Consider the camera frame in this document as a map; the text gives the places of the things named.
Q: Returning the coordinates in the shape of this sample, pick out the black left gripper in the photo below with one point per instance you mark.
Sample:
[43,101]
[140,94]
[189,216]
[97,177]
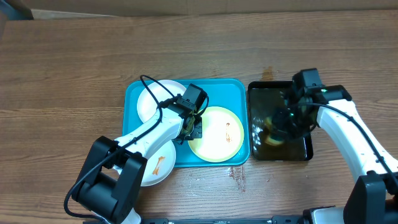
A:
[198,131]

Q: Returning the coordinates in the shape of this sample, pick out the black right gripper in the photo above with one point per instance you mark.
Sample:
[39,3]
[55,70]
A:
[304,132]

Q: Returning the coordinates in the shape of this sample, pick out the yellow plate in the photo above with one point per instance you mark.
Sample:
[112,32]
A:
[222,135]

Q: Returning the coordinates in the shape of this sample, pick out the green yellow sponge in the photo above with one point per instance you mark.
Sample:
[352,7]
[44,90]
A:
[271,138]

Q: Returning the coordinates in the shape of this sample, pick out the white plate with thin smear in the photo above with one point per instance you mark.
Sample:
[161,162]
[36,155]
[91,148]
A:
[146,105]

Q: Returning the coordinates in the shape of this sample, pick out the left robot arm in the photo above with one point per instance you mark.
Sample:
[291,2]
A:
[110,179]

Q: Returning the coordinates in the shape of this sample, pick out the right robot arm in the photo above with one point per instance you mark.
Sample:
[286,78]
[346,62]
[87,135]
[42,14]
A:
[374,170]

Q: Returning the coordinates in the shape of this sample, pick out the blue plastic tray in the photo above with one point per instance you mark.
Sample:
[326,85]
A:
[228,93]

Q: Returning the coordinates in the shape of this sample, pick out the black water tray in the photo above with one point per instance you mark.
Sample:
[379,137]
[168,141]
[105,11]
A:
[263,99]

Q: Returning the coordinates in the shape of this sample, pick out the white plate with orange stain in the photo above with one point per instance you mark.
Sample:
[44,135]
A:
[160,165]

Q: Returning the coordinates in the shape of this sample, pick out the cardboard backdrop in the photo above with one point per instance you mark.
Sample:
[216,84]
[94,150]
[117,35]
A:
[24,9]

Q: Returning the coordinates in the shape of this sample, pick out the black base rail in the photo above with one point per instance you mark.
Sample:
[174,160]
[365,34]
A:
[278,219]

